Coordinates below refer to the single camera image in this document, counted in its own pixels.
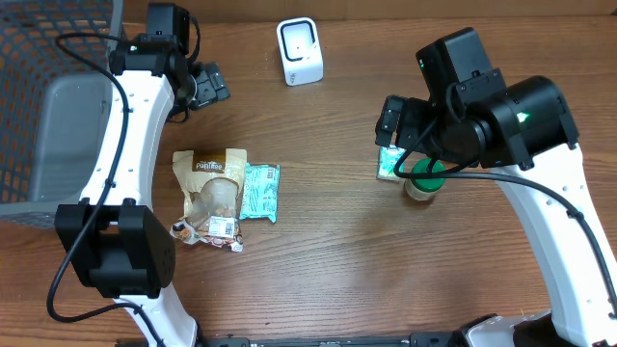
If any teal Kleenex tissue pack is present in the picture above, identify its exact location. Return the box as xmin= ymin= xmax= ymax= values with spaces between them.
xmin=376 ymin=145 xmax=405 ymax=181

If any green lidded jar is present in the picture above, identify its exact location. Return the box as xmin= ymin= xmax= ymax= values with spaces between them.
xmin=404 ymin=158 xmax=445 ymax=201

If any brown snack packet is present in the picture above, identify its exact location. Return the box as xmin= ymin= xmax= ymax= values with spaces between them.
xmin=170 ymin=148 xmax=247 ymax=253

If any teal snack bar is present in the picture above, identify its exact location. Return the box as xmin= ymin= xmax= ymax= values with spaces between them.
xmin=239 ymin=164 xmax=281 ymax=224

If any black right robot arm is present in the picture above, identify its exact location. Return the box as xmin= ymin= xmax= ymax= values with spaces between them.
xmin=375 ymin=27 xmax=616 ymax=346

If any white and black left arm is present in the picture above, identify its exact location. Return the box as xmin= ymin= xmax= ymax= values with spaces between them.
xmin=54 ymin=3 xmax=229 ymax=346

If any white barcode scanner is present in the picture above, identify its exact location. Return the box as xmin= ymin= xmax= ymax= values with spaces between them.
xmin=276 ymin=17 xmax=324 ymax=87

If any dark grey mesh basket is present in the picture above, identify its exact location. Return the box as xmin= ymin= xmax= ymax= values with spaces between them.
xmin=1 ymin=0 xmax=123 ymax=228

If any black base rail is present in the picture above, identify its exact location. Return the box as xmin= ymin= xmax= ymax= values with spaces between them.
xmin=196 ymin=332 xmax=460 ymax=347

